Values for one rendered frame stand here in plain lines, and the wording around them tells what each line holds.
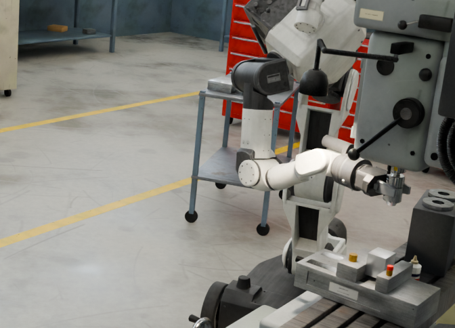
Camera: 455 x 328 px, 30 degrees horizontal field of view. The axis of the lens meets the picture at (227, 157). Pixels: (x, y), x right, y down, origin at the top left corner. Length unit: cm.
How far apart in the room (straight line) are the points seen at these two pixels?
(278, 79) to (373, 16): 53
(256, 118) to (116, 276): 219
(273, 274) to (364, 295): 109
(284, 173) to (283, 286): 85
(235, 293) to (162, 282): 152
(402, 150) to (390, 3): 34
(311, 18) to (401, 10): 45
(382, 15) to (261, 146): 65
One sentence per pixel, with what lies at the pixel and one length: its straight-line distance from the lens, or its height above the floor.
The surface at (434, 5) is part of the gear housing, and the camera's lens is 197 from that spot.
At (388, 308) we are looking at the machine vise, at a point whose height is 95.
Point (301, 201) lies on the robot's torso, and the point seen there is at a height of 93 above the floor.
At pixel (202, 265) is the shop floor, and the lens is 471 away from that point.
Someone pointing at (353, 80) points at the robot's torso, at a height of 137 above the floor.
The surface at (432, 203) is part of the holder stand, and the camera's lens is 252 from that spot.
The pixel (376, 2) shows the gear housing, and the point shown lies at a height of 169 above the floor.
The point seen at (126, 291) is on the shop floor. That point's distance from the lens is 435.
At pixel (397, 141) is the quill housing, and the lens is 206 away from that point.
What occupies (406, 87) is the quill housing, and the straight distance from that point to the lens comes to 203.
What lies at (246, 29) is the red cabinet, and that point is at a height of 91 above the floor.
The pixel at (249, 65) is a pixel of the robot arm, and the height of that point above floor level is 144.
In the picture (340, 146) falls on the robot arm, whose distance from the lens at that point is 229.
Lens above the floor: 185
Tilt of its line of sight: 16 degrees down
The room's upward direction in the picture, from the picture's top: 6 degrees clockwise
